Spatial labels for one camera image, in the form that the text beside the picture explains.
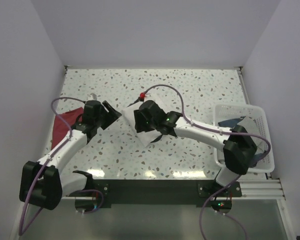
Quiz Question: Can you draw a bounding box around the white printed tank top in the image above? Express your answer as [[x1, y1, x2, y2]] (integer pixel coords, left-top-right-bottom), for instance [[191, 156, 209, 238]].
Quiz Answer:
[[121, 93, 171, 147]]

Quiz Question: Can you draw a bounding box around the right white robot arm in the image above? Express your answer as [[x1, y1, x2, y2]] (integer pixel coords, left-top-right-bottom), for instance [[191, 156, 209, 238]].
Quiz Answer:
[[133, 100, 257, 197]]

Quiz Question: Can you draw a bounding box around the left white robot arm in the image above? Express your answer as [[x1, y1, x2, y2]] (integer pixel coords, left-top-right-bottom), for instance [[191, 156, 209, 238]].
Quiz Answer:
[[19, 100, 122, 210]]

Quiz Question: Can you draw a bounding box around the folded dark red tank top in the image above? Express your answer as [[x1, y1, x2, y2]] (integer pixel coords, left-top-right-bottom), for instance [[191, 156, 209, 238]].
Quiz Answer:
[[51, 107, 84, 149]]

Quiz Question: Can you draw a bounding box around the blue garment in basket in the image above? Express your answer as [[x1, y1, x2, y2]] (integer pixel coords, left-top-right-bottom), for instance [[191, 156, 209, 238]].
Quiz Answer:
[[218, 116, 267, 168]]

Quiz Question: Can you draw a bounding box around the grey garment in basket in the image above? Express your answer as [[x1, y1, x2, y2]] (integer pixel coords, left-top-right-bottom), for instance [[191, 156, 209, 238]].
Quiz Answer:
[[238, 116, 265, 154]]

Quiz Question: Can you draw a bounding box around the white plastic laundry basket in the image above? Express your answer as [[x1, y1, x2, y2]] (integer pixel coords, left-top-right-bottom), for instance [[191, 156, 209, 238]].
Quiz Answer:
[[213, 103, 275, 174]]

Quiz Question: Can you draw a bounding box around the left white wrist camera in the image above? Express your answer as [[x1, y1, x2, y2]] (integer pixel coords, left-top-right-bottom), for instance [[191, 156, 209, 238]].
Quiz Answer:
[[87, 93, 97, 101]]

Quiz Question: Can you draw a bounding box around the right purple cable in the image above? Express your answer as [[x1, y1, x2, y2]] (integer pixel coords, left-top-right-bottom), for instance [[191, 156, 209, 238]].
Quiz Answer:
[[144, 84, 272, 240]]

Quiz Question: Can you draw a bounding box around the purple cable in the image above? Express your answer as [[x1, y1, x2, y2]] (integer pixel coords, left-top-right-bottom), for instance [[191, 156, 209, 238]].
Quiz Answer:
[[144, 84, 272, 240], [17, 96, 106, 236]]

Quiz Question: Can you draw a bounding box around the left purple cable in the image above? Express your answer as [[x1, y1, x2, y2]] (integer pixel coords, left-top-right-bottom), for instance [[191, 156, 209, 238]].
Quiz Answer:
[[17, 96, 106, 236]]

